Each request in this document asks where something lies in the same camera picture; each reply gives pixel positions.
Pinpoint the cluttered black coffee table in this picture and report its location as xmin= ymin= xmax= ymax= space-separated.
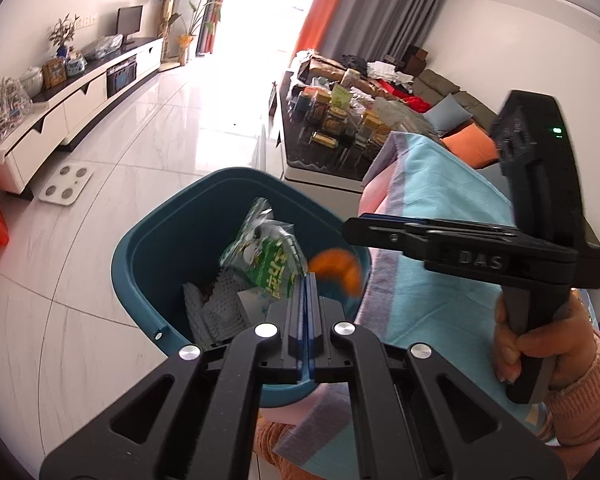
xmin=266 ymin=49 xmax=432 ymax=196

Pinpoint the teal and grey tablecloth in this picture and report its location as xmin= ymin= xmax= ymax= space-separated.
xmin=254 ymin=132 xmax=600 ymax=479

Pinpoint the white tv cabinet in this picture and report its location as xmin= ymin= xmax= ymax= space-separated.
xmin=0 ymin=38 xmax=163 ymax=195

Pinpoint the teal plastic trash bin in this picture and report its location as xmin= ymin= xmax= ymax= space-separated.
xmin=110 ymin=167 xmax=373 ymax=409

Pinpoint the green sectional sofa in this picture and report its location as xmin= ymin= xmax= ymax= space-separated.
xmin=412 ymin=70 xmax=496 ymax=131

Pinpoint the green clear snack wrapper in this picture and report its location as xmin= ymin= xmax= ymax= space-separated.
xmin=220 ymin=197 xmax=308 ymax=299

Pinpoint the white foam fruit net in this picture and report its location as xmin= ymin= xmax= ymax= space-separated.
xmin=183 ymin=269 xmax=251 ymax=350

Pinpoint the orange and grey curtain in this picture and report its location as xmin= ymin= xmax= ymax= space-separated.
xmin=294 ymin=0 xmax=445 ymax=61

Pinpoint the tall potted plant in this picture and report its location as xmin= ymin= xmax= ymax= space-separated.
xmin=169 ymin=0 xmax=222 ymax=66

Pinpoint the orange peel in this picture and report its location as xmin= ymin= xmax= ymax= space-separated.
xmin=308 ymin=248 xmax=363 ymax=298

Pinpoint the small black monitor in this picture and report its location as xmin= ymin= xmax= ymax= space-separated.
xmin=116 ymin=6 xmax=143 ymax=44

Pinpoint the orange cushion far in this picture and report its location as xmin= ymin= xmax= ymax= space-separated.
xmin=442 ymin=122 xmax=498 ymax=169

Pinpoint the blue cushion far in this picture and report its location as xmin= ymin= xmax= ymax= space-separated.
xmin=422 ymin=94 xmax=472 ymax=136

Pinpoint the white bathroom scale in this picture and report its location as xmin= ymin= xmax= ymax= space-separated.
xmin=38 ymin=162 xmax=95 ymax=207

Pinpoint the person's right hand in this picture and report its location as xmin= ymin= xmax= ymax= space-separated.
xmin=493 ymin=290 xmax=597 ymax=390

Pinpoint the pink sleeved right forearm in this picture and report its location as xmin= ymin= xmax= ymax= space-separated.
xmin=546 ymin=330 xmax=600 ymax=479

